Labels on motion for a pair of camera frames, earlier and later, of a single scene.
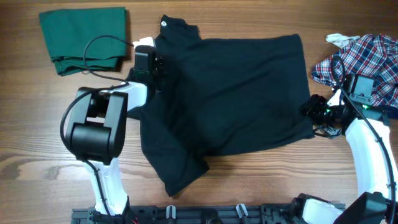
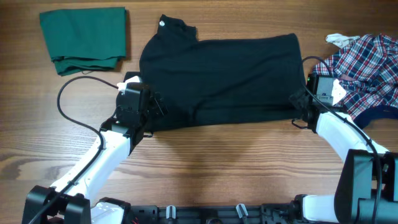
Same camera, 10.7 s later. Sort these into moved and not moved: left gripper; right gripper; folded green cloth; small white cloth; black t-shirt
Moved: left gripper; black t-shirt; right gripper
Not moved: folded green cloth; small white cloth
